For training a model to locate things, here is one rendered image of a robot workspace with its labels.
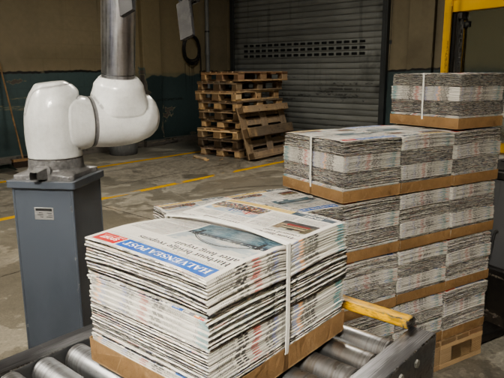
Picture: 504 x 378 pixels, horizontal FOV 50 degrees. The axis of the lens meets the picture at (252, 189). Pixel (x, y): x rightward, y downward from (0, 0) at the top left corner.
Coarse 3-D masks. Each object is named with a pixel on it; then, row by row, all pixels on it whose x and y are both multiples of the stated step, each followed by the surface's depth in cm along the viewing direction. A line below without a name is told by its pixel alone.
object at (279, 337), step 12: (192, 228) 95; (204, 228) 95; (216, 228) 95; (228, 228) 95; (240, 228) 95; (252, 240) 88; (264, 240) 88; (288, 240) 88; (276, 252) 84; (276, 288) 86; (276, 300) 86; (276, 312) 86; (276, 324) 87; (276, 336) 88; (276, 348) 88
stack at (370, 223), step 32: (256, 192) 215; (288, 192) 214; (416, 192) 213; (448, 192) 222; (352, 224) 197; (384, 224) 206; (416, 224) 215; (448, 224) 225; (384, 256) 208; (416, 256) 218; (352, 288) 202; (384, 288) 212; (416, 288) 222; (352, 320) 206; (416, 320) 225
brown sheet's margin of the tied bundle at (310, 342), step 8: (328, 320) 100; (336, 320) 102; (320, 328) 98; (328, 328) 100; (336, 328) 102; (304, 336) 94; (312, 336) 96; (320, 336) 98; (328, 336) 101; (304, 344) 94; (312, 344) 96; (320, 344) 99; (304, 352) 95
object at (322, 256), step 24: (216, 216) 102; (240, 216) 102; (264, 216) 102; (288, 216) 102; (312, 216) 102; (312, 240) 91; (336, 240) 98; (312, 264) 92; (336, 264) 99; (312, 288) 94; (336, 288) 101; (312, 312) 96; (336, 312) 102
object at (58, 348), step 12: (60, 336) 104; (72, 336) 104; (84, 336) 104; (36, 348) 100; (48, 348) 100; (60, 348) 100; (0, 360) 96; (12, 360) 96; (24, 360) 96; (36, 360) 96; (60, 360) 100; (0, 372) 92; (24, 372) 94
